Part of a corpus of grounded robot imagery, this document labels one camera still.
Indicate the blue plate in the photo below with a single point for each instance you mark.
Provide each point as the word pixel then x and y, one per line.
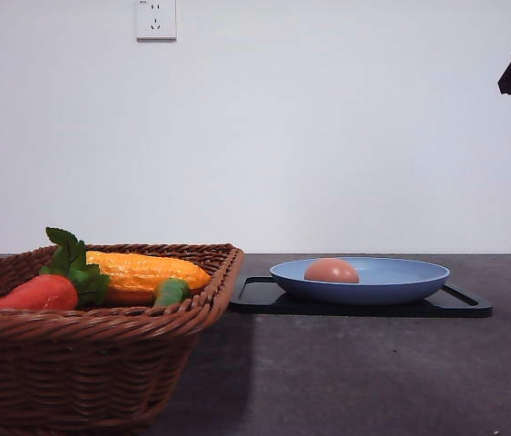
pixel 381 280

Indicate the brown egg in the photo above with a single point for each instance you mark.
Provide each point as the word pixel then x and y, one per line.
pixel 331 269

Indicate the brown wicker basket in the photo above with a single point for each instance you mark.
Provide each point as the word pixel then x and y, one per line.
pixel 103 370

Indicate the black serving tray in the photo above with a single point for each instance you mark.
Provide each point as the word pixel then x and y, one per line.
pixel 267 295

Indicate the green toy vegetable stem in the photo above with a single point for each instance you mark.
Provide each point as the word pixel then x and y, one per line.
pixel 172 291

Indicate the yellow toy corn cob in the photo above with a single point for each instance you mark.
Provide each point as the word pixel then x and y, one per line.
pixel 135 279

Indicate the red toy carrot with leaves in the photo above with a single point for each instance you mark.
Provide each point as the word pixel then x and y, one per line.
pixel 66 282

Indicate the white wall power socket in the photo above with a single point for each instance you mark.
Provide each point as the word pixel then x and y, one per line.
pixel 156 22

